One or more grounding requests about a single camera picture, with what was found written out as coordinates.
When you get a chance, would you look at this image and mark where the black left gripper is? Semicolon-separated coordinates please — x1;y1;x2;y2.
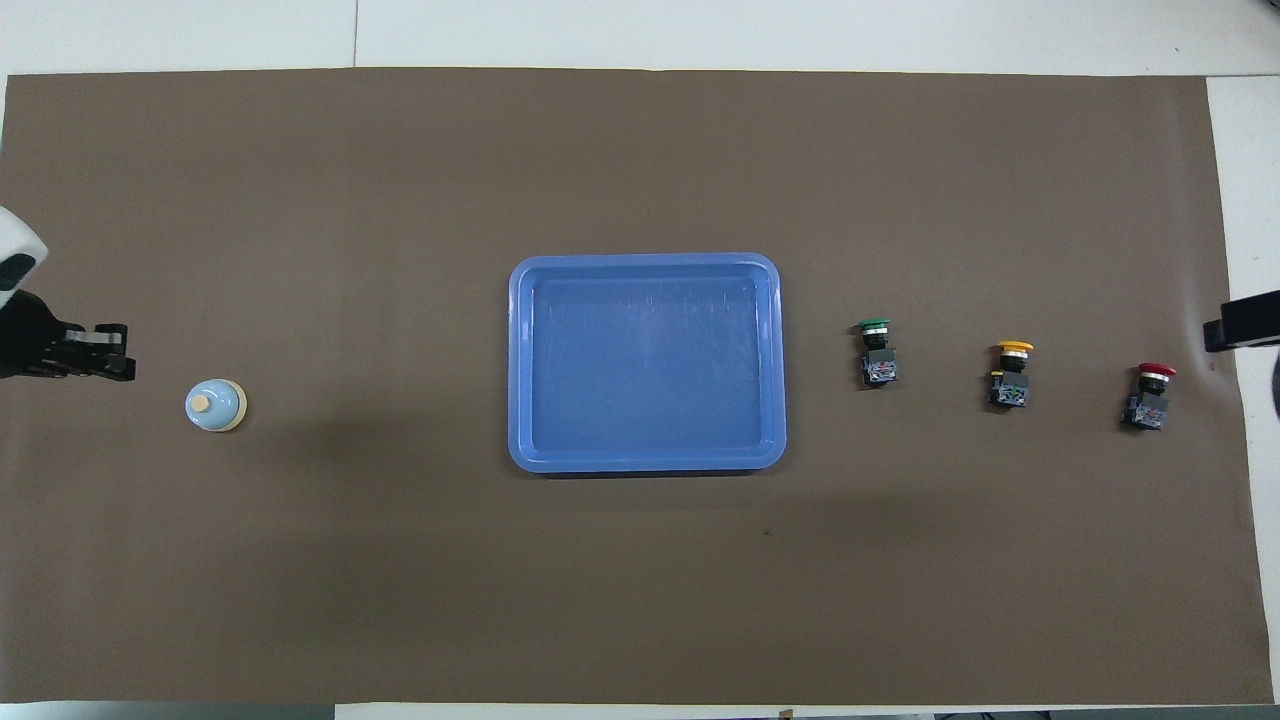
0;292;136;381

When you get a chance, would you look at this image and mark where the red push button switch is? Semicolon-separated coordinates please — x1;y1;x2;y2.
1121;362;1178;431

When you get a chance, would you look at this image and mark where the light blue desk bell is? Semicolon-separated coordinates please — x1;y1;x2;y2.
184;381;249;436

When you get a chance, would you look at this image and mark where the yellow push button switch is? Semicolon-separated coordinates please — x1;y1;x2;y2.
988;340;1035;409

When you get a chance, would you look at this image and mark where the green push button switch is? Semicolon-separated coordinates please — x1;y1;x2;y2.
857;318;899;388

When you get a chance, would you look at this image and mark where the blue plastic tray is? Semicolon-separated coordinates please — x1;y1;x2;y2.
508;253;788;474

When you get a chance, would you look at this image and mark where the brown table mat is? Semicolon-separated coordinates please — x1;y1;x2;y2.
0;67;1276;706

